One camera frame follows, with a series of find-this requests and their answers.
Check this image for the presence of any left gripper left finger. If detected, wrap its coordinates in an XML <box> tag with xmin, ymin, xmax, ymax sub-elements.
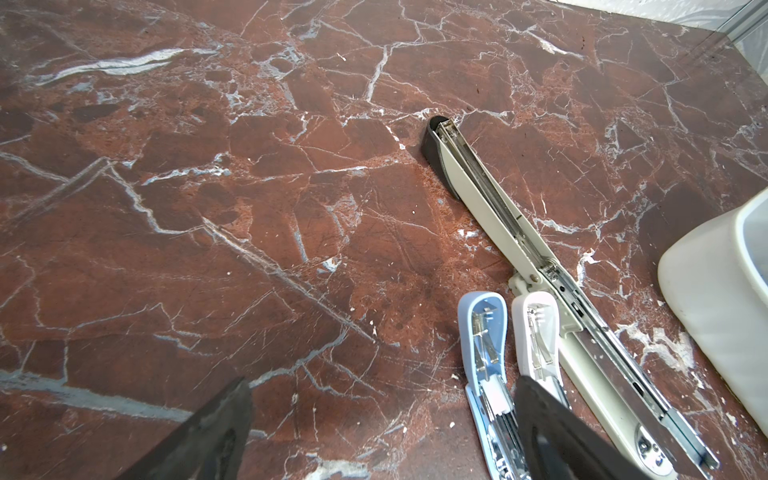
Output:
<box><xmin>118</xmin><ymin>377</ymin><xmax>252</xmax><ymax>479</ymax></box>

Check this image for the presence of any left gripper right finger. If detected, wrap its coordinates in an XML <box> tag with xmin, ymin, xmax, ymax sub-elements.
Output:
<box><xmin>514</xmin><ymin>376</ymin><xmax>647</xmax><ymax>480</ymax></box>

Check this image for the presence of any white plastic tray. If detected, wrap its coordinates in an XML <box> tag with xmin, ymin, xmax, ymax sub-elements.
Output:
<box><xmin>658</xmin><ymin>191</ymin><xmax>767</xmax><ymax>430</ymax></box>

